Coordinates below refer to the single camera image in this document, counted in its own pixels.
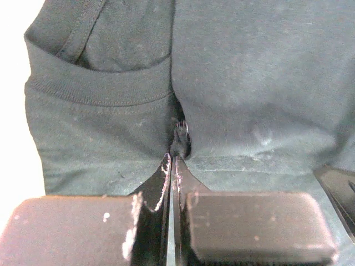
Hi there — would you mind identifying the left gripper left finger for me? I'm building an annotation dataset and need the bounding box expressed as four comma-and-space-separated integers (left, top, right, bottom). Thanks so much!
1, 155, 171, 266

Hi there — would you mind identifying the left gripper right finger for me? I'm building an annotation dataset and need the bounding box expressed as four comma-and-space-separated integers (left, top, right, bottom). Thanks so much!
172, 157, 339, 265

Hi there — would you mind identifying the black t shirt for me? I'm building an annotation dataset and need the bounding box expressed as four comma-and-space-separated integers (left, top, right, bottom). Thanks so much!
24, 1, 354, 265

